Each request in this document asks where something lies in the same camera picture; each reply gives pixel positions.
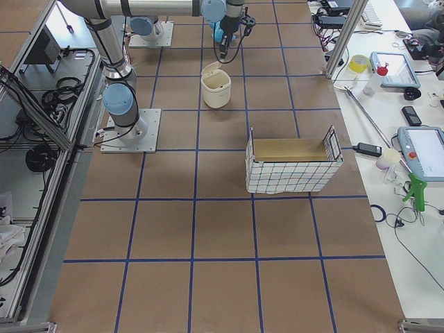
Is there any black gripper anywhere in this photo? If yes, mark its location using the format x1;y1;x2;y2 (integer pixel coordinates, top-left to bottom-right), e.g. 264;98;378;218
219;14;242;60

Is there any white trash can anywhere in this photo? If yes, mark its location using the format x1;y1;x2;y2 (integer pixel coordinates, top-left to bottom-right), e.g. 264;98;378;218
200;62;232;109

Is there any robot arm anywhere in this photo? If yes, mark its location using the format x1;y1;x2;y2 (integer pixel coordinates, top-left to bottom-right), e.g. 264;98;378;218
62;0;256;81

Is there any blue teddy bear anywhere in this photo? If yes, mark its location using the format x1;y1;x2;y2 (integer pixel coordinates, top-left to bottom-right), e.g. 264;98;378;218
209;22;223;44

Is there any long metal rod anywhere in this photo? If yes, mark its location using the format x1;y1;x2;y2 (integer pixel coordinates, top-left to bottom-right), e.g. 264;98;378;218
334;85;416;174

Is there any wooden box with grid cloth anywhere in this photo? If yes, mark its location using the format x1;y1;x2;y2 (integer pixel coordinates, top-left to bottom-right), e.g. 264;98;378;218
245;126;343;194

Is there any yellow tape roll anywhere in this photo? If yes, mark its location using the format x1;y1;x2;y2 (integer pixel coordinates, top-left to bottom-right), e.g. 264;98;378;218
348;54;369;74

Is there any clear bottle with red cap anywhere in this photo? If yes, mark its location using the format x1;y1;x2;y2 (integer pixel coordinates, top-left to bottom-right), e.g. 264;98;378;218
362;62;389;97

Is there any left teach pendant tablet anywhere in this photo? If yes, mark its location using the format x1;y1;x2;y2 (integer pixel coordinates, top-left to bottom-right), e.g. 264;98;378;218
370;51;420;89

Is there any teach pendant tablet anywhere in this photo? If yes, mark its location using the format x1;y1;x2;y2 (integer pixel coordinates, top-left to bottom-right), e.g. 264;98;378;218
398;126;443;182
370;51;420;89

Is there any black power adapter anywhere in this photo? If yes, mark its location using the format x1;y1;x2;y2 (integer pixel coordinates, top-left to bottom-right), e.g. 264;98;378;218
352;142;382;157

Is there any black round cap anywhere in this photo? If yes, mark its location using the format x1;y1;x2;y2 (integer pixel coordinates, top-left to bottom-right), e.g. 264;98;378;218
403;87;422;101

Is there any white paper cup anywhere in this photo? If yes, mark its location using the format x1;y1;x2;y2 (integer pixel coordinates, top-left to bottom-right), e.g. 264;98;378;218
375;148;401;170

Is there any black remote control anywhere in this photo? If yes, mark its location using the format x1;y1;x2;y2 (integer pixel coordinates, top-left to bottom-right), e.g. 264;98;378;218
402;106;422;127

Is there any right teach pendant tablet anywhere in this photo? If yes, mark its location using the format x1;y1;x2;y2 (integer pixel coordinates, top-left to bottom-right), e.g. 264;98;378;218
398;126;443;182

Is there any green plastic gun tool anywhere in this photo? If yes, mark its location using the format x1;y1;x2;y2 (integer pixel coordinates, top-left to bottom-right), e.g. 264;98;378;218
402;172;427;212

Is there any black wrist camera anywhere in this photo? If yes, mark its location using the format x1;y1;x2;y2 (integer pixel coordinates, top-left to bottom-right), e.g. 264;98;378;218
240;7;256;37

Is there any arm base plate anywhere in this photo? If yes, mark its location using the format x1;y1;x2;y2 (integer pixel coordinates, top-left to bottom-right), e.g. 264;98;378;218
100;109;162;153
129;21;174;49

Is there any aluminium frame post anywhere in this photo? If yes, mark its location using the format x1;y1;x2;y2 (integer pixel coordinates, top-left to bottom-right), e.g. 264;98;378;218
324;0;368;79

